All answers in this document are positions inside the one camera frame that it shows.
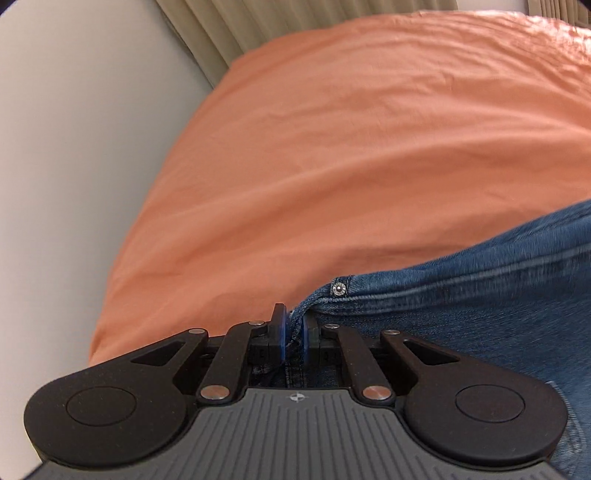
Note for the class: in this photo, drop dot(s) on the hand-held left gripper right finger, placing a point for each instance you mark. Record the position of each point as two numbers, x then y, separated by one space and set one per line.
306 341

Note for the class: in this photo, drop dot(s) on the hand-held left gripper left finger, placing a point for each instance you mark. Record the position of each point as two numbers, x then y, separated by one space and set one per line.
282 334

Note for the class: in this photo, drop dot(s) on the blue denim pants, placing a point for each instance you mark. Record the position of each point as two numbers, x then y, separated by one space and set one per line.
461 300

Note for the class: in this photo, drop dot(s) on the orange bed sheet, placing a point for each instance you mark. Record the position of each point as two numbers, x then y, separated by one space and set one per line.
346 161

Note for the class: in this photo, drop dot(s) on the beige pleated curtain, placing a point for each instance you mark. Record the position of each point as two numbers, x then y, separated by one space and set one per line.
561 10
240 27

